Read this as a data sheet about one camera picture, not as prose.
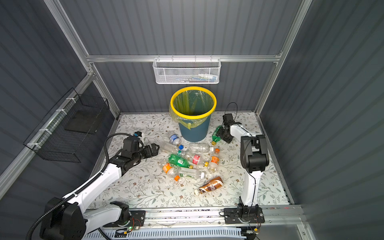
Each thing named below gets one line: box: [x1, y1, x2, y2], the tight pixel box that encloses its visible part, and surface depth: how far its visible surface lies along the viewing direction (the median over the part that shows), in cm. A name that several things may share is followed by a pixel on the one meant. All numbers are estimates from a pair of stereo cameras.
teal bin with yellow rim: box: [170, 86, 217, 143], surface depth 98 cm
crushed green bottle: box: [211, 125, 222, 146], surface depth 104 cm
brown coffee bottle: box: [194, 176, 224, 196], surface depth 81 cm
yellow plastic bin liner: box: [169, 90, 214, 130], surface depth 98 cm
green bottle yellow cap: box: [168, 154, 194, 169], surface depth 92 cm
